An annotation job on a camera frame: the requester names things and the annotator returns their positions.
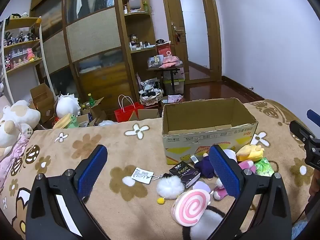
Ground wooden door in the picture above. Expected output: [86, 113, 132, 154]
[160, 0, 223, 84]

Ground wicker basket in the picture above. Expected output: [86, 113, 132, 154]
[139, 90, 164, 107]

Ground pink packets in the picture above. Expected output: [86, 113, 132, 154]
[159, 56, 183, 69]

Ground clear plastic storage box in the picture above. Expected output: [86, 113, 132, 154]
[162, 67, 186, 94]

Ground row of dark figurines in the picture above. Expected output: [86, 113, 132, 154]
[4, 30, 38, 46]

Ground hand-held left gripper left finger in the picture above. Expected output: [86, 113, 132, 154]
[26, 144, 110, 240]

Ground red box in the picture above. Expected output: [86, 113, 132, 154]
[157, 44, 173, 58]

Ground floor cardboard box with bottles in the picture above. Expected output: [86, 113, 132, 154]
[80, 97, 108, 127]

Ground pink plush toy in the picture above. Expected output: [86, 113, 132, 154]
[214, 160, 257, 200]

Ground red paper bag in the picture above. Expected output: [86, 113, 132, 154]
[114, 94, 145, 123]

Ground light purple soft pad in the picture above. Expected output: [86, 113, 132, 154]
[192, 181, 212, 193]

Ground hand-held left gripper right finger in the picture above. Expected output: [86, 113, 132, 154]
[209, 144, 293, 240]

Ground white pompom keychain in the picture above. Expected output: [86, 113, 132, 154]
[131, 167, 185, 205]

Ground green packet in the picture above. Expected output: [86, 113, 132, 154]
[254, 157, 275, 176]

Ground pink floor bag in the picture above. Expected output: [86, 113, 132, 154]
[161, 94, 184, 104]

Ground large white plush dog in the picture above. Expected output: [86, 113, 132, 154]
[0, 100, 42, 148]

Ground white round plush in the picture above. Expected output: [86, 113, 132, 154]
[55, 93, 82, 120]

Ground small side table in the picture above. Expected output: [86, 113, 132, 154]
[146, 64, 184, 94]

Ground white figurine shelf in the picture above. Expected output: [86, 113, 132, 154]
[0, 16, 54, 105]

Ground yellow plush toy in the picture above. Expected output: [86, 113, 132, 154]
[236, 144, 265, 162]

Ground pink cloth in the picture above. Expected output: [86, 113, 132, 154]
[0, 132, 31, 182]

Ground small picture frame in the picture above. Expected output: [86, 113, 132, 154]
[127, 0, 142, 12]

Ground pink swirl plush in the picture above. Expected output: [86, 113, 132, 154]
[171, 189, 212, 227]

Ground wooden wardrobe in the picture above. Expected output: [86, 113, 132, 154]
[30, 0, 160, 114]

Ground black face box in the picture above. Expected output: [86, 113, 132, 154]
[169, 164, 201, 189]

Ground brown flower blanket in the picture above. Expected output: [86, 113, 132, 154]
[0, 99, 320, 240]

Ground yellow round toy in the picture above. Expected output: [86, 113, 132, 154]
[52, 114, 72, 129]

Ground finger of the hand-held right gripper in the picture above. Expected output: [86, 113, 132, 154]
[307, 109, 320, 127]
[289, 120, 320, 143]

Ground purple and white plush toy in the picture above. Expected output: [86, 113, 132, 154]
[194, 149, 238, 179]

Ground green frog plush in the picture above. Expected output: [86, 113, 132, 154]
[67, 114, 79, 128]

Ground floor cardboard box with flaps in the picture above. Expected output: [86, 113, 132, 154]
[30, 83, 58, 124]

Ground zebra striped plush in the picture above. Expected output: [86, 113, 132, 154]
[140, 79, 162, 93]

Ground person's right hand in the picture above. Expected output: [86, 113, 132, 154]
[309, 169, 320, 197]

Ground flat cardboard piece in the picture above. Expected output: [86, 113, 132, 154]
[137, 109, 160, 121]

